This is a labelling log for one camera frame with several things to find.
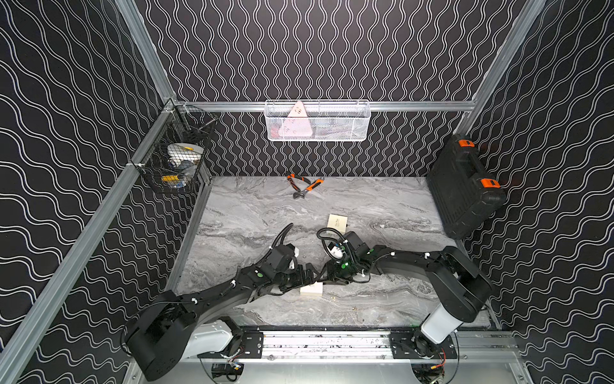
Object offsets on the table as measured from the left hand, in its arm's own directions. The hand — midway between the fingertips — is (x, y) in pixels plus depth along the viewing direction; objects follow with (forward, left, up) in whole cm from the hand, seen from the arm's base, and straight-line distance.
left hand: (313, 276), depth 81 cm
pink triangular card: (+49, +10, +27) cm, 57 cm away
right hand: (+1, -3, -5) cm, 6 cm away
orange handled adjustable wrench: (+43, +8, -7) cm, 44 cm away
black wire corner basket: (+29, +48, +28) cm, 62 cm away
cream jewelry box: (-2, 0, -6) cm, 6 cm away
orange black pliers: (+54, +14, -7) cm, 57 cm away
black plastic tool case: (+31, -54, +12) cm, 64 cm away
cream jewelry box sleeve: (+26, -9, -4) cm, 28 cm away
